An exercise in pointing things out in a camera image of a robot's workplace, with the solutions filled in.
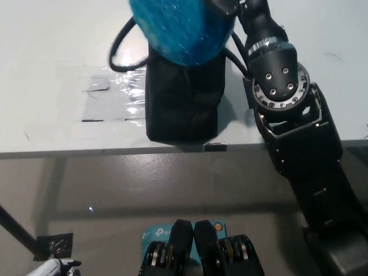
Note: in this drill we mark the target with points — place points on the clear tape grey paper patch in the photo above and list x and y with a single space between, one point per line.
115 97

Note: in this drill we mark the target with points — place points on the blue film-wrapped plate stack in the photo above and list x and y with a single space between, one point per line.
184 31

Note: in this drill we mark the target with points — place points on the small black tape strip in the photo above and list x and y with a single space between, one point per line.
215 147

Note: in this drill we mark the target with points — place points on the black floor tape patch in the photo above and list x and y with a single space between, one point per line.
54 245

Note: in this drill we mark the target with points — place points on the black table leg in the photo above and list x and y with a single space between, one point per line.
17 227

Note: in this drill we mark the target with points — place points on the thin black thread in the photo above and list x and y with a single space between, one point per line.
366 130
333 56

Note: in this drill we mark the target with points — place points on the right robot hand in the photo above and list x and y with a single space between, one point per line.
238 5

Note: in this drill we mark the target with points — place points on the black fabric tote bag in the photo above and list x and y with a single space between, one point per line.
181 103

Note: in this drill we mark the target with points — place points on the teal tp-link box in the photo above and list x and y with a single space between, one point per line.
158 233

